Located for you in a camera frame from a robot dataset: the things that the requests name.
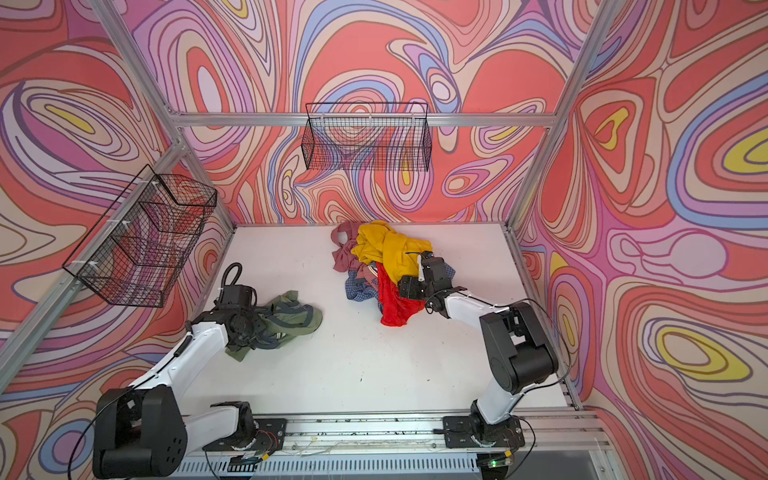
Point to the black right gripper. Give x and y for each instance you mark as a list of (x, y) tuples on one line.
[(413, 281)]

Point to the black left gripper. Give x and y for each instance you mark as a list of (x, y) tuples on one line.
[(253, 316)]

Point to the green cloth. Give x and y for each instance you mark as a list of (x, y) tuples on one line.
[(277, 323)]

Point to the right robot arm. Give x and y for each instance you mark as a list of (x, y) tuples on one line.
[(520, 355)]

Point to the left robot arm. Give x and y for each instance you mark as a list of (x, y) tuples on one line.
[(140, 431)]

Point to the red cloth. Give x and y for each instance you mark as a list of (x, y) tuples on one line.
[(396, 311)]

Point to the pink printed cloth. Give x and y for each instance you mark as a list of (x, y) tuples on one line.
[(368, 273)]

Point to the yellow cloth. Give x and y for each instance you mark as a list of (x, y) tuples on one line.
[(378, 242)]

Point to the blue checkered cloth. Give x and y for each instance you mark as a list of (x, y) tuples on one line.
[(359, 289)]

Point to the maroon cloth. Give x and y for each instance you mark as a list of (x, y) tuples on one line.
[(344, 236)]

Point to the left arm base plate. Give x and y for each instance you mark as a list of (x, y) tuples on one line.
[(265, 436)]

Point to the black wire basket left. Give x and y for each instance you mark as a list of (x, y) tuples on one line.
[(147, 245)]

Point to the black wire basket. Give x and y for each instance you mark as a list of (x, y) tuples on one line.
[(367, 136), (147, 245)]

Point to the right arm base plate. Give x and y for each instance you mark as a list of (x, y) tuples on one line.
[(471, 431)]

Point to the black wire basket back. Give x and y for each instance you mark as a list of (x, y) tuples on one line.
[(367, 136)]

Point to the aluminium rail base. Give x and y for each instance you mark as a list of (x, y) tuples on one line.
[(560, 444)]

